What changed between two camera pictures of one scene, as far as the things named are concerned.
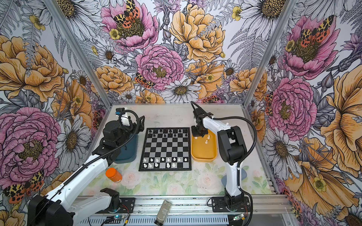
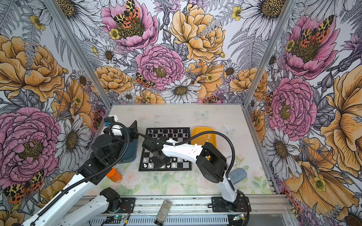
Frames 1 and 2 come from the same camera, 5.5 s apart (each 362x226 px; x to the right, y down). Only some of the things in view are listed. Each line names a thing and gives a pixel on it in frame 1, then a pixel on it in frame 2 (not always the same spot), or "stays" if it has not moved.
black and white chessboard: [166, 149] stays
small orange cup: [112, 173] stays
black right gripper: [195, 134] to [158, 164]
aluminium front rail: [197, 204] stays
